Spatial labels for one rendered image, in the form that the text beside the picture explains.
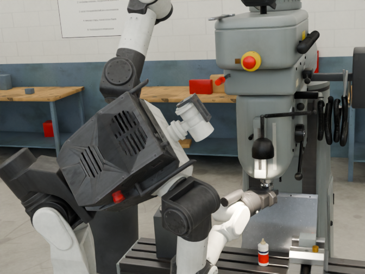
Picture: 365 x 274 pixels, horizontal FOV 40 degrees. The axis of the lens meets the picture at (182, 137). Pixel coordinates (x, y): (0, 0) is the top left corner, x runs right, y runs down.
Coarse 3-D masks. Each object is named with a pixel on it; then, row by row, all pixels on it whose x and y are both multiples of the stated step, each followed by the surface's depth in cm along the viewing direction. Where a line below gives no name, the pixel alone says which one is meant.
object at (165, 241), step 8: (160, 208) 207; (160, 216) 202; (160, 224) 203; (160, 232) 204; (168, 232) 203; (160, 240) 205; (168, 240) 204; (176, 240) 204; (160, 248) 206; (168, 248) 205; (176, 248) 205; (160, 256) 207; (168, 256) 206
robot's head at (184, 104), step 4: (192, 96) 141; (196, 96) 143; (184, 100) 144; (188, 100) 141; (192, 100) 141; (196, 100) 142; (180, 104) 143; (184, 104) 142; (188, 104) 142; (196, 104) 141; (200, 104) 144; (180, 108) 142; (184, 108) 141; (200, 108) 142; (204, 108) 144; (176, 112) 144; (180, 112) 142; (200, 112) 142; (204, 112) 144; (208, 112) 145; (204, 116) 142; (208, 116) 143; (208, 120) 142
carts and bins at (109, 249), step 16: (128, 208) 364; (96, 224) 360; (112, 224) 360; (128, 224) 367; (96, 240) 366; (112, 240) 364; (128, 240) 370; (96, 256) 371; (112, 256) 368; (112, 272) 373
